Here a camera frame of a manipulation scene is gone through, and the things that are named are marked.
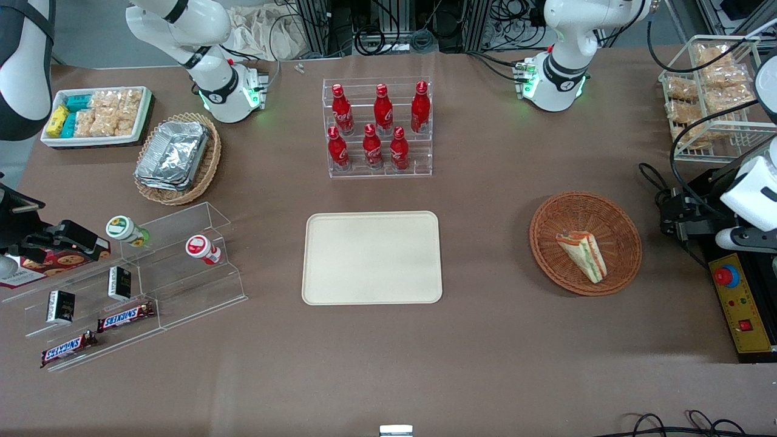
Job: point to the clear rice cracker pack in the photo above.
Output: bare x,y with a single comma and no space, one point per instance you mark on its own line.
104,123
130,100
104,100
85,123
125,121

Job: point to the stack of foil trays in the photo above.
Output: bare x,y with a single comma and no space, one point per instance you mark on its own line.
173,155

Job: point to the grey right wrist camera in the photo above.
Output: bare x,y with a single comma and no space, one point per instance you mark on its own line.
6,267

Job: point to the yellow snack pack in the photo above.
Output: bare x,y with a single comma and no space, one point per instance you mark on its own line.
57,121

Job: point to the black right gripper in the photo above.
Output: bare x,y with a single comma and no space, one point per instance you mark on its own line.
18,226

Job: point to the oval light wicker basket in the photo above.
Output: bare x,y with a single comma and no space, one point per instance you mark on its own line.
209,164

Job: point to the beige crumpled cloth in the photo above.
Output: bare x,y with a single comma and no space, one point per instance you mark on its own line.
261,36

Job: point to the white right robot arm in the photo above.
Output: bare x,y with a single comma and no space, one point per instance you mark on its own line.
212,36

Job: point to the black food warmer appliance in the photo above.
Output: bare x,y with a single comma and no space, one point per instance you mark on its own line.
710,182

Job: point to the white rectangular snack bin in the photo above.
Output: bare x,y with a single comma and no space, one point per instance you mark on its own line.
91,141

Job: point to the teal snack pack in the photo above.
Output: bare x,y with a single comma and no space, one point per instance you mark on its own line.
78,102
69,125

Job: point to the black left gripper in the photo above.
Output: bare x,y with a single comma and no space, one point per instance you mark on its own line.
708,207

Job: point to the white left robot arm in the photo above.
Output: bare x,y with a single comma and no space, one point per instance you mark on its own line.
564,36

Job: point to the red cookie box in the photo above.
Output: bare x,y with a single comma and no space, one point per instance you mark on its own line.
67,262

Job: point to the clear acrylic step shelf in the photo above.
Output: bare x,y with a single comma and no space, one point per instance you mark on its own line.
182,285

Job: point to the triangle sandwich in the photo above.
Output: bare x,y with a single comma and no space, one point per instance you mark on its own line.
583,255

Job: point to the red cola bottle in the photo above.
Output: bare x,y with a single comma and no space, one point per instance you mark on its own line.
399,152
382,112
342,112
338,152
420,109
372,150

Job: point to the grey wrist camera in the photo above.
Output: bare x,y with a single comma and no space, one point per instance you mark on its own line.
6,267
743,238

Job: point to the small black box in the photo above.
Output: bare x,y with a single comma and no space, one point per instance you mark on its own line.
119,283
61,306

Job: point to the red lid yogurt cup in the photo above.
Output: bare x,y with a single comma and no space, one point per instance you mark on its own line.
199,247

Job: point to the snickers bar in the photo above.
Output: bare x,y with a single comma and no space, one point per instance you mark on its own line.
125,317
67,349

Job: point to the fried snack bag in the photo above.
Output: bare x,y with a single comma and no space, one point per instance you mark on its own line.
725,100
711,56
683,111
681,89
725,77
686,141

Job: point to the round brown wicker basket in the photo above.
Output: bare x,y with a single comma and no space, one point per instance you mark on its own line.
583,206

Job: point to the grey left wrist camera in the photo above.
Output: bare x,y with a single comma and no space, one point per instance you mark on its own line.
743,238

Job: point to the green lid yogurt cup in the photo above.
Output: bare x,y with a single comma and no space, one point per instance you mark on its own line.
121,229

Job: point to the clear acrylic bottle rack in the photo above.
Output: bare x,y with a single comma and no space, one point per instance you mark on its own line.
419,155

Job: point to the cream plastic tray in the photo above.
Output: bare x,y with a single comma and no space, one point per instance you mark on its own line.
371,258

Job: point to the black yellow emergency stop box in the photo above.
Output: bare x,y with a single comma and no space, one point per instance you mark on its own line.
743,309

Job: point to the aluminium extrusion frame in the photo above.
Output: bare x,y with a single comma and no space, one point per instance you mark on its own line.
315,27

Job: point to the small white metal bracket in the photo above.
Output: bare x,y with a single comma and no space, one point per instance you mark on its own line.
396,431

